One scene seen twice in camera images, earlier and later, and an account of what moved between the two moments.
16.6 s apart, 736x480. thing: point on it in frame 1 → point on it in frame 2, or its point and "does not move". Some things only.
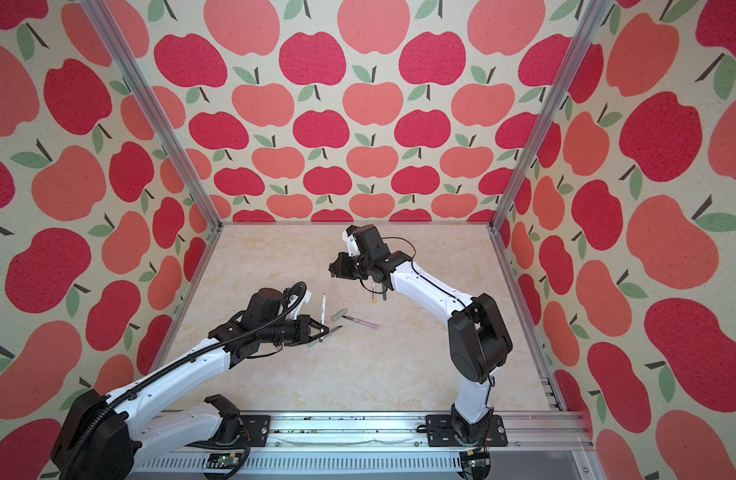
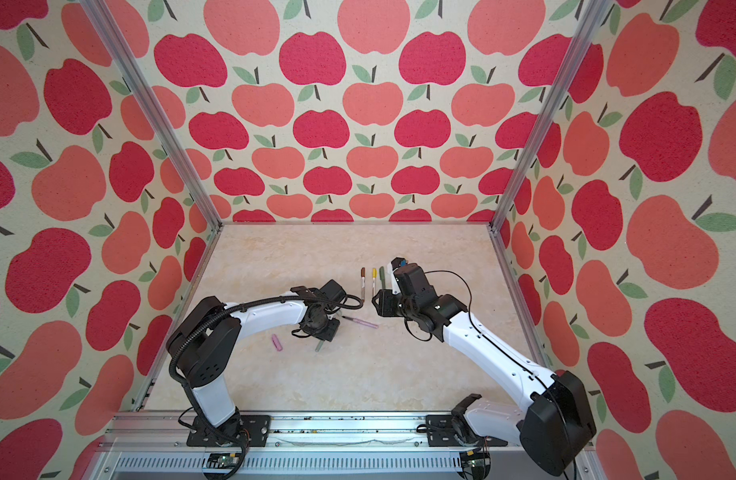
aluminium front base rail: x=539 y=445 does not move
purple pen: x=361 y=322 does not move
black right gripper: x=338 y=269 → x=381 y=302
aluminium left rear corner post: x=159 y=105 does not move
